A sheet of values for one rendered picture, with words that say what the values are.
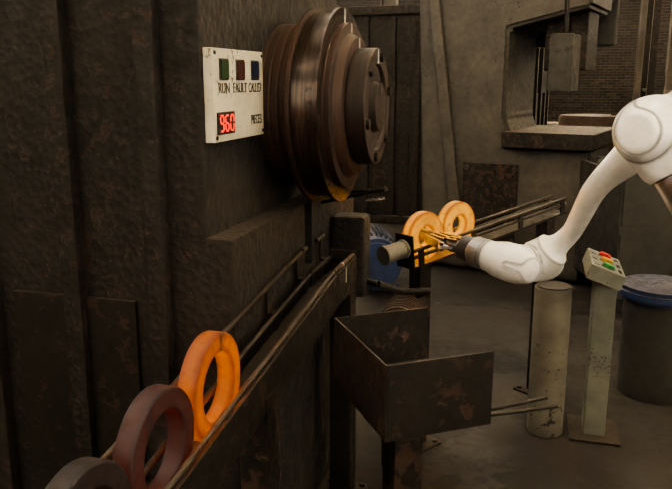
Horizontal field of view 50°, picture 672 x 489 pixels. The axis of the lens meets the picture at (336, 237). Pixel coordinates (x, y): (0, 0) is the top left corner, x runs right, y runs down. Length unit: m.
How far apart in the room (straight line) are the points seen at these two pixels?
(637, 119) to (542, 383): 1.17
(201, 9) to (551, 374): 1.66
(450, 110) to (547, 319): 2.29
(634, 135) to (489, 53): 2.89
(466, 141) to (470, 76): 0.39
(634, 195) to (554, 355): 1.44
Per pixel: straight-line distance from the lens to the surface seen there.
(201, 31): 1.43
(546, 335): 2.48
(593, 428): 2.66
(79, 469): 0.95
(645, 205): 3.79
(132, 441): 1.04
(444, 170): 4.57
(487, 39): 4.46
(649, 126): 1.61
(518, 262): 2.00
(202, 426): 1.21
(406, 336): 1.51
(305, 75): 1.62
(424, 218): 2.24
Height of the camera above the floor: 1.18
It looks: 12 degrees down
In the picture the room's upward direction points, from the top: straight up
